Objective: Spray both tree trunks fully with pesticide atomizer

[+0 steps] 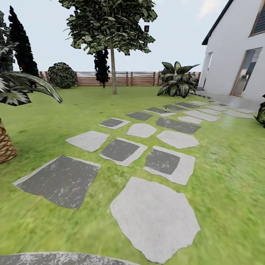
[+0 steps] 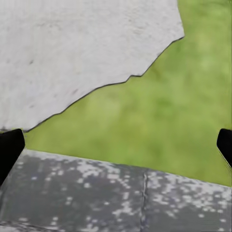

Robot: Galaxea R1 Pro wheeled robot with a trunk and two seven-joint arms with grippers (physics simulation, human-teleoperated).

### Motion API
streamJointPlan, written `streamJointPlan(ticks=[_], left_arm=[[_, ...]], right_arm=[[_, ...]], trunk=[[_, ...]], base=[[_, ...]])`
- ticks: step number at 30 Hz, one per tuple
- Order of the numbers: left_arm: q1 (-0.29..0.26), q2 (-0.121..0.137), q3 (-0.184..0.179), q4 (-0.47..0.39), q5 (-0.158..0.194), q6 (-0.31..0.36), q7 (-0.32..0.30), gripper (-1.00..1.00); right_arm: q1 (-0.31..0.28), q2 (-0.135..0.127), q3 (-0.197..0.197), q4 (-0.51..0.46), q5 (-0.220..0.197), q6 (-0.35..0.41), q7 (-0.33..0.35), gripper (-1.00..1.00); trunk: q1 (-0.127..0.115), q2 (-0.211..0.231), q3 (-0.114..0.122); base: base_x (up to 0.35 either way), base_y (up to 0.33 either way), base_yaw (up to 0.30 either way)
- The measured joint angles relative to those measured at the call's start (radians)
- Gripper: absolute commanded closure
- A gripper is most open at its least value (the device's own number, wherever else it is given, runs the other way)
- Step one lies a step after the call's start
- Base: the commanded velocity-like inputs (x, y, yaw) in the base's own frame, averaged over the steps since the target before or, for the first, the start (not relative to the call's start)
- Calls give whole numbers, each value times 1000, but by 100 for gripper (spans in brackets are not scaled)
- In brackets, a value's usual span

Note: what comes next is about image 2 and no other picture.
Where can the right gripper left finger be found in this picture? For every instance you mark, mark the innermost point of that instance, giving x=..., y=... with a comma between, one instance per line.
x=11, y=146

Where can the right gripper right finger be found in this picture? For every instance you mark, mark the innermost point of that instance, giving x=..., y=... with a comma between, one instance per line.
x=224, y=143

